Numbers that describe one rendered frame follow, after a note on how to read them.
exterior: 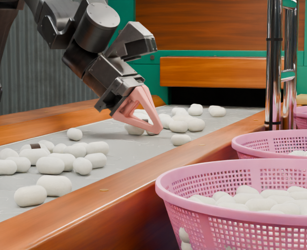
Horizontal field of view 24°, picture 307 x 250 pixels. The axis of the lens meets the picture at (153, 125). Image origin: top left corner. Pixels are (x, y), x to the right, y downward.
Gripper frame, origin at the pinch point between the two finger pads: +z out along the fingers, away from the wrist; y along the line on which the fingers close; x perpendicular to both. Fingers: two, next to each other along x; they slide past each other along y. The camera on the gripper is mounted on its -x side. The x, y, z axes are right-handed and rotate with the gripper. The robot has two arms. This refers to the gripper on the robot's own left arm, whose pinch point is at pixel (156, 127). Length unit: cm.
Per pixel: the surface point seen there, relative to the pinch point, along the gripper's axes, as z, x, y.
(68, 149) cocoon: -2.5, 2.5, -24.2
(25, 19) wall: -135, 81, 220
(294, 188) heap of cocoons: 22.3, -17.2, -34.0
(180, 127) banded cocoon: 1.8, -0.5, 7.1
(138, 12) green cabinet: -34, 2, 59
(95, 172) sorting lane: 4.1, -1.3, -31.6
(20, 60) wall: -123, 100, 220
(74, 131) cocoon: -8.2, 7.1, -8.1
